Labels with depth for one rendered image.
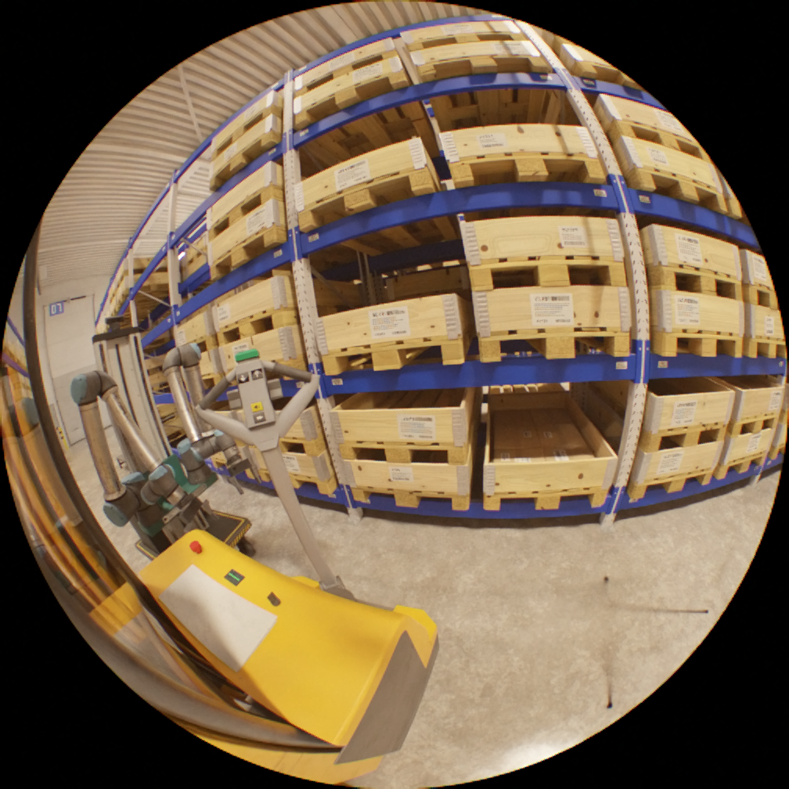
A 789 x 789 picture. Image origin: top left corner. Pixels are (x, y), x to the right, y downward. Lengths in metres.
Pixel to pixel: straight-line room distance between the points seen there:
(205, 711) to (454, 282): 2.68
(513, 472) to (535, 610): 0.81
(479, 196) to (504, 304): 0.57
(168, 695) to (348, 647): 0.38
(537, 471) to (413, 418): 0.75
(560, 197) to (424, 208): 0.70
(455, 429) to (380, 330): 0.64
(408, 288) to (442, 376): 1.42
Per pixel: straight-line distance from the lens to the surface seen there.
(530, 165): 1.48
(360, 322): 1.41
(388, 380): 1.46
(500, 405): 2.59
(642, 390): 1.65
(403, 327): 1.32
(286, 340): 1.70
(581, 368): 1.43
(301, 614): 0.66
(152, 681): 0.31
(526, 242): 1.31
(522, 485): 1.58
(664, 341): 1.60
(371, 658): 0.57
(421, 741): 1.43
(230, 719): 0.40
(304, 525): 1.02
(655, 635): 1.79
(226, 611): 0.75
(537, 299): 1.28
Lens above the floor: 1.42
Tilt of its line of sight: 16 degrees down
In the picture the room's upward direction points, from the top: 9 degrees counter-clockwise
